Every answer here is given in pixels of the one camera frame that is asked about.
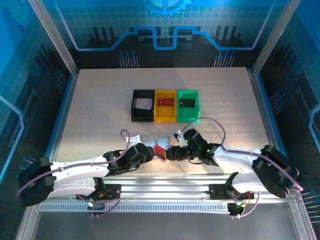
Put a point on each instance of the plain red card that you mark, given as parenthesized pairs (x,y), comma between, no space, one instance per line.
(160,151)

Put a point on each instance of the pink card holder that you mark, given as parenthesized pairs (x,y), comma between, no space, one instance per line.
(160,142)

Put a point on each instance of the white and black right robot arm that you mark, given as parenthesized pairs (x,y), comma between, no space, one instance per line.
(237,160)

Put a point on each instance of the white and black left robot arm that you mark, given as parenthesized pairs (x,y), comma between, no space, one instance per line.
(80,172)

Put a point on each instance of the black card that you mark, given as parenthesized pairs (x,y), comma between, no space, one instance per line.
(186,102)

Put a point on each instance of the white card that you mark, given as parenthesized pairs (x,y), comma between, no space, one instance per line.
(144,103)

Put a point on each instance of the red card with print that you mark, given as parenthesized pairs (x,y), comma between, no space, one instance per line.
(165,102)

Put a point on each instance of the green plastic bin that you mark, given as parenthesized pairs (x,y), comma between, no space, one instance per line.
(190,116)

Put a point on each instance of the yellow plastic bin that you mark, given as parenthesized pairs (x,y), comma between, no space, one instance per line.
(163,115)

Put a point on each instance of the black plastic bin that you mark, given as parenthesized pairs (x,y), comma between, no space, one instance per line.
(142,115)

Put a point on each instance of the black connector box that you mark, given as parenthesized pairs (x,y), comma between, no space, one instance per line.
(236,210)
(96,212)

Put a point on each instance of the blue table edge strip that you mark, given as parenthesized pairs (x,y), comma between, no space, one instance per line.
(271,113)
(61,113)

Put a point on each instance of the aluminium rail beam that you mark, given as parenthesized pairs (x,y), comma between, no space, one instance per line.
(162,186)

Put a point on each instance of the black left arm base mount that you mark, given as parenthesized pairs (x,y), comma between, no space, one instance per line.
(115,191)

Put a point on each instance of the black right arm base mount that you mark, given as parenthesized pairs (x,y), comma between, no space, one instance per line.
(217,191)

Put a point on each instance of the aluminium side rail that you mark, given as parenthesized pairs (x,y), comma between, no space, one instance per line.
(263,112)

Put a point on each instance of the aluminium corner post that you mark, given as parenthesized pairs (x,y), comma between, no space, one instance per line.
(55,37)
(273,37)

